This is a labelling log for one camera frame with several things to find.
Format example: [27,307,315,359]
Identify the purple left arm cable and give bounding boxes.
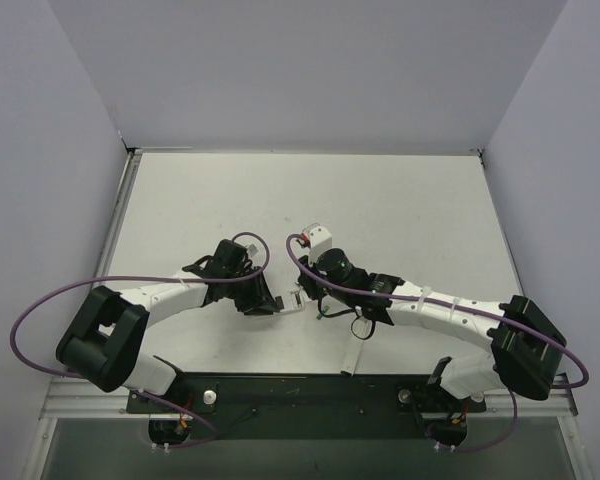
[9,231,274,449]

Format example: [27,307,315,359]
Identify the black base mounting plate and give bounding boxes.
[127,373,486,441]

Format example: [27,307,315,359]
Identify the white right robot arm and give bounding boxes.
[295,248,567,401]

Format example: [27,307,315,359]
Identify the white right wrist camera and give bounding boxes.
[301,223,332,264]

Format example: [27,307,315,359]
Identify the aluminium frame rail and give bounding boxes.
[39,377,578,419]

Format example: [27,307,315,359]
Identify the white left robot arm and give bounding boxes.
[56,239,283,412]

